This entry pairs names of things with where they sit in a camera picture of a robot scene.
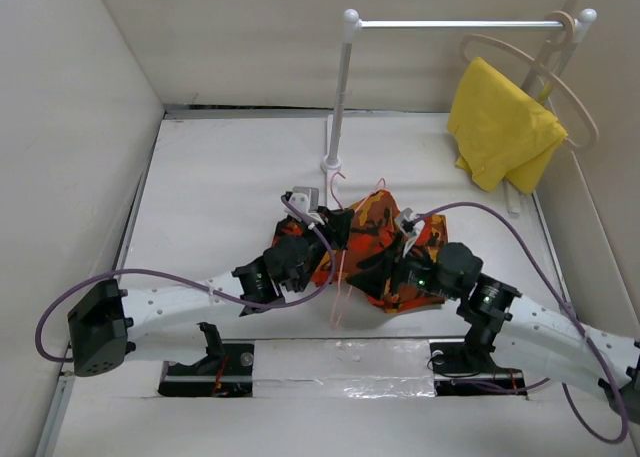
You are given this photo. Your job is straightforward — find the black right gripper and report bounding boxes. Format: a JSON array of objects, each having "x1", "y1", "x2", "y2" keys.
[{"x1": 346, "y1": 229, "x2": 460, "y2": 300}]

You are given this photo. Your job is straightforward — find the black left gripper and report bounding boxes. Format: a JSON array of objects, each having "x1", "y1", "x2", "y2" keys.
[{"x1": 291, "y1": 206, "x2": 352, "y2": 294}]

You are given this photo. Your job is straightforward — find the orange camouflage trousers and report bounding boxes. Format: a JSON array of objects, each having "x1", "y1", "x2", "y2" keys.
[{"x1": 269, "y1": 188, "x2": 450, "y2": 316}]

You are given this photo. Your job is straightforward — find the pink wire hanger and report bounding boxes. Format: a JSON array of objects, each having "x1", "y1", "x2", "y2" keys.
[{"x1": 329, "y1": 171, "x2": 386, "y2": 330}]

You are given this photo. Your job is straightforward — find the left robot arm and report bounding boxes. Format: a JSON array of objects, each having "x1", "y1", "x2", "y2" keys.
[{"x1": 67, "y1": 206, "x2": 354, "y2": 377}]

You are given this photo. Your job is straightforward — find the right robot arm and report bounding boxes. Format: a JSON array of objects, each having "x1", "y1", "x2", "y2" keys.
[{"x1": 347, "y1": 243, "x2": 639, "y2": 423}]

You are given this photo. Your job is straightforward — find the wooden round hanger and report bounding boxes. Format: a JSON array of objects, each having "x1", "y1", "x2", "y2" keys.
[{"x1": 458, "y1": 8, "x2": 600, "y2": 152}]

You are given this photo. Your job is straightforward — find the white metal clothes rack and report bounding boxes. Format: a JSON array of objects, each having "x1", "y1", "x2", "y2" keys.
[{"x1": 319, "y1": 8, "x2": 599, "y2": 215}]

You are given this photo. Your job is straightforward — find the yellow folded cloth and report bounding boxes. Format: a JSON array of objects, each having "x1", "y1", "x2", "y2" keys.
[{"x1": 447, "y1": 57, "x2": 568, "y2": 194}]

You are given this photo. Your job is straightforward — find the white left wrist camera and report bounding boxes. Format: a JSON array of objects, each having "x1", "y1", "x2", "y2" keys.
[{"x1": 284, "y1": 186, "x2": 319, "y2": 216}]

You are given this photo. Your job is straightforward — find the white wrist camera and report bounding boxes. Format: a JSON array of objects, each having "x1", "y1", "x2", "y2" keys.
[
  {"x1": 394, "y1": 207, "x2": 425, "y2": 257},
  {"x1": 284, "y1": 186, "x2": 319, "y2": 216}
]

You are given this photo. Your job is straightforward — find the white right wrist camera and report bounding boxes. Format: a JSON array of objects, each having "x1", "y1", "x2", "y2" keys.
[{"x1": 394, "y1": 207, "x2": 425, "y2": 257}]

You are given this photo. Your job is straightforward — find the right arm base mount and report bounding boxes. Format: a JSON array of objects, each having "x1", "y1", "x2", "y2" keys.
[{"x1": 427, "y1": 339, "x2": 528, "y2": 397}]

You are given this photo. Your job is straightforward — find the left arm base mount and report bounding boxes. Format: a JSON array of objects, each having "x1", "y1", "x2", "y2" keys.
[{"x1": 158, "y1": 340, "x2": 255, "y2": 398}]

